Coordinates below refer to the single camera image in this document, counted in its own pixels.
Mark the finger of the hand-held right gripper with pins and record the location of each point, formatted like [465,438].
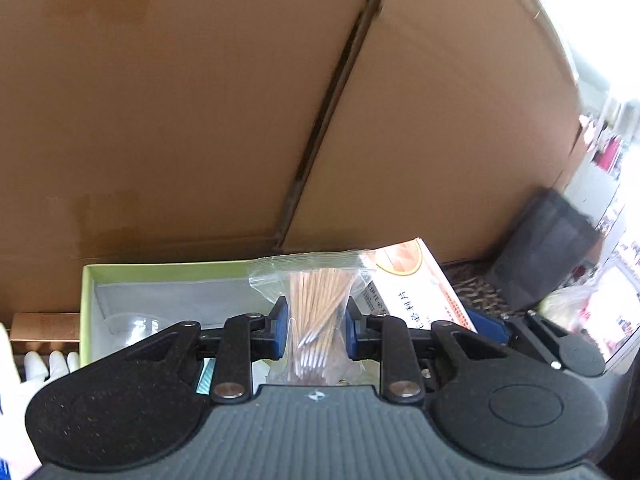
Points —
[487,327]

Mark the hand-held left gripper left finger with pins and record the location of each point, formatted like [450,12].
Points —
[280,327]

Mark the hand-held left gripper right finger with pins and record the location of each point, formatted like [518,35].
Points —
[356,327]

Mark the clear bag of wooden swabs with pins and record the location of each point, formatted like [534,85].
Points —
[315,300]

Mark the white orange medicine box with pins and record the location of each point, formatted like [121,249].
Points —
[420,280]

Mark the lime green box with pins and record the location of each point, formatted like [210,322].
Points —
[92,310]

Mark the person's left hand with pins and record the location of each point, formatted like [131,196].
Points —
[15,400]

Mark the crumpled clear plastic bag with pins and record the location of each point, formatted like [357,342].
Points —
[565,302]

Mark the white glossy board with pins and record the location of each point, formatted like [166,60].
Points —
[617,310]

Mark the black bag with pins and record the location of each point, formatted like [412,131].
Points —
[545,250]

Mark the clear plastic cup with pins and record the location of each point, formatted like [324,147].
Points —
[135,327]

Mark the large plain cardboard box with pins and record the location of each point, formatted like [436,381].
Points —
[450,110]

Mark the small brown cardboard box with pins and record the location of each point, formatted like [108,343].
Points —
[45,332]

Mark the large cardboard box white label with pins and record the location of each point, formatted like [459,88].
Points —
[150,110]

